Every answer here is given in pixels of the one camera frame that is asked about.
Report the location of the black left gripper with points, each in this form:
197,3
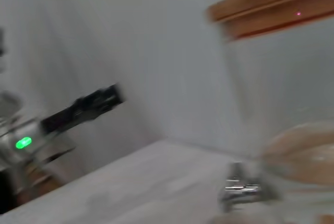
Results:
78,111

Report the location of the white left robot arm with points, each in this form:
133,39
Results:
23,145

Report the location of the chrome faucet tap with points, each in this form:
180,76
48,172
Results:
242,187

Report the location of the white tablecloth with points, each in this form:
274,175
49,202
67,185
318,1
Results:
130,195

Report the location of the black robot torso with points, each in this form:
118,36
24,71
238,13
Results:
5,195

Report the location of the glass water dispenser jar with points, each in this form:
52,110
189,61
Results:
287,104

